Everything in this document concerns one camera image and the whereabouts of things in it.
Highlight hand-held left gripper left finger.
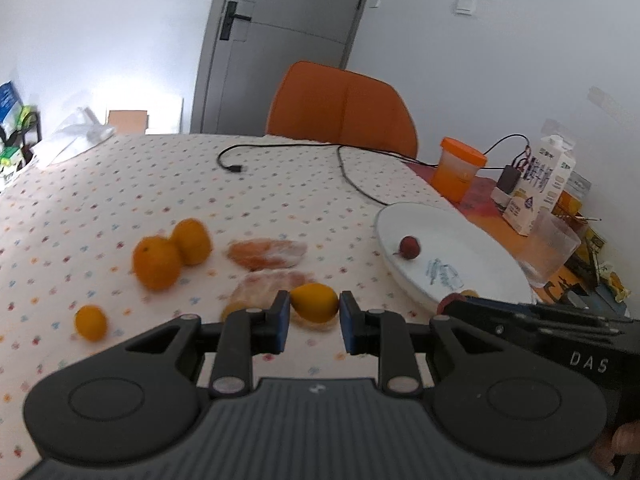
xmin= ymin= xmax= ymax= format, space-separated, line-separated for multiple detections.
xmin=125 ymin=291 xmax=292 ymax=396

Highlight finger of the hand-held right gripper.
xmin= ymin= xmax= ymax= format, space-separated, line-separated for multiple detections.
xmin=443 ymin=296 xmax=632 ymax=347

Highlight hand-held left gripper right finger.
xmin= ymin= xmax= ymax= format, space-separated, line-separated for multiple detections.
xmin=339 ymin=290 xmax=504 ymax=394

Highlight yellow mango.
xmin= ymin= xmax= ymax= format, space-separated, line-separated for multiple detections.
xmin=290 ymin=282 xmax=340 ymax=325

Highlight bread packet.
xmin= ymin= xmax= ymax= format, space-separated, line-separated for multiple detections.
xmin=226 ymin=239 xmax=309 ymax=272
xmin=227 ymin=269 xmax=319 ymax=313

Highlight red lychee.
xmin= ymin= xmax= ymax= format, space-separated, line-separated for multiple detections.
xmin=393 ymin=235 xmax=422 ymax=261
xmin=436 ymin=294 xmax=468 ymax=317

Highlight white plate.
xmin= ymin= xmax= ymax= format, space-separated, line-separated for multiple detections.
xmin=374 ymin=202 xmax=538 ymax=313

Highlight large orange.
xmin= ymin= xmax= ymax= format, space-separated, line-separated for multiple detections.
xmin=132 ymin=236 xmax=183 ymax=292
xmin=171 ymin=218 xmax=213 ymax=267

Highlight person's right hand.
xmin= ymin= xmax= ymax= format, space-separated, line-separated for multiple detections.
xmin=595 ymin=422 xmax=640 ymax=478

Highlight clear plastic cup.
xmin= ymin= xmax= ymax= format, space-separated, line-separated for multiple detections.
xmin=520 ymin=210 xmax=582 ymax=288

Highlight yellow snack packets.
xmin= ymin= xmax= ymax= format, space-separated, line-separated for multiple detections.
xmin=552 ymin=187 xmax=632 ymax=306

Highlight white milk carton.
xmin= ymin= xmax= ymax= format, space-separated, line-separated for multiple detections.
xmin=502 ymin=135 xmax=577 ymax=237

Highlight black power adapter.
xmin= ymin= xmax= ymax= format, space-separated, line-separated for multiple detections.
xmin=499 ymin=164 xmax=525 ymax=195

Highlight orange lidded jar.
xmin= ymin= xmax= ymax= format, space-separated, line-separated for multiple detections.
xmin=431 ymin=137 xmax=488 ymax=204

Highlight dotted tablecloth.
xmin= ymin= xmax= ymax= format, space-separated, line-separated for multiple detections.
xmin=0 ymin=132 xmax=541 ymax=480

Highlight orange chair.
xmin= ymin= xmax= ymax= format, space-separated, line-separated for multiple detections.
xmin=265 ymin=61 xmax=419 ymax=160

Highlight white board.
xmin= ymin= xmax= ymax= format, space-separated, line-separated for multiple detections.
xmin=148 ymin=93 xmax=185 ymax=135

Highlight cardboard box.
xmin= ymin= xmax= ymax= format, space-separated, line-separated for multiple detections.
xmin=107 ymin=109 xmax=150 ymax=136

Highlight grey door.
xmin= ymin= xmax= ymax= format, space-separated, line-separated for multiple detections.
xmin=190 ymin=0 xmax=379 ymax=136

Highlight clear plastic bag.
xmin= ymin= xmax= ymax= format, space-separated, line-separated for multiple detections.
xmin=32 ymin=106 xmax=118 ymax=166

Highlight blue bag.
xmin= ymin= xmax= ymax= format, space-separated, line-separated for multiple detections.
xmin=0 ymin=81 xmax=22 ymax=127

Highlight black cable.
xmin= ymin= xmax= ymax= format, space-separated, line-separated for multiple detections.
xmin=216 ymin=143 xmax=401 ymax=207

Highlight black door handle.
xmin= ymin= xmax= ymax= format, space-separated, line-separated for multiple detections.
xmin=220 ymin=1 xmax=252 ymax=41

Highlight black wire rack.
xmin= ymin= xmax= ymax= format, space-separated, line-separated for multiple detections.
xmin=0 ymin=110 xmax=42 ymax=183

